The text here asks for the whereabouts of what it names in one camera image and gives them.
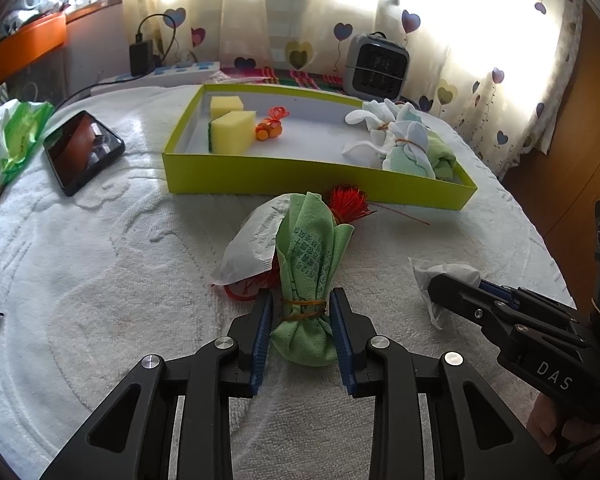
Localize wooden cabinet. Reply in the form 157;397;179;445
500;0;600;311

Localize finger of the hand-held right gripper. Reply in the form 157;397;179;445
426;272;531;346
480;280;588;333

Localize plaid multicoloured cloth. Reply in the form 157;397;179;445
220;66;351;95

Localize rolled green towel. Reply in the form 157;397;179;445
420;132;457;183

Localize yellow-green cardboard box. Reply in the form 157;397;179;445
161;82;478;212

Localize white paper packet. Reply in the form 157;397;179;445
210;194;293;285

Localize green cloth bundle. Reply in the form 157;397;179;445
271;191;355;366

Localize white tissue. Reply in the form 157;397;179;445
408;257;482;330

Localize white power strip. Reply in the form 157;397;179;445
142;60;221;87

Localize yellow green sponge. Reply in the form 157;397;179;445
210;96;244;121
208;111;257;155

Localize white sock bundle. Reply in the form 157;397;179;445
344;100;431;167

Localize pink white packet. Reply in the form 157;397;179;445
207;71;266;86

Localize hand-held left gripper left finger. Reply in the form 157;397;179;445
40;289;274;480

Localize heart print curtain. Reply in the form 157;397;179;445
122;0;586;181

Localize green tissue pack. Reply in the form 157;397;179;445
0;100;56;190

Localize orange corded earplugs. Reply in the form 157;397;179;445
254;106;291;141

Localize black smartphone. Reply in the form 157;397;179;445
42;110;126;197

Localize red cord bundle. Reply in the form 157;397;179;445
212;185;431;303

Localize black charger adapter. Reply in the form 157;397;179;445
130;35;154;77

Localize orange shelf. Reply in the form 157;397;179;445
0;10;68;96

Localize small grey heater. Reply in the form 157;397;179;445
342;31;411;101

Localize person's right hand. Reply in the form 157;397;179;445
527;395;600;461

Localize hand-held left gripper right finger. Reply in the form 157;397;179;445
329;287;561;480

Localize pile of assorted packets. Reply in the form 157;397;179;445
0;0;73;43

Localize pale green sock bundle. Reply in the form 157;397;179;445
382;110;438;179

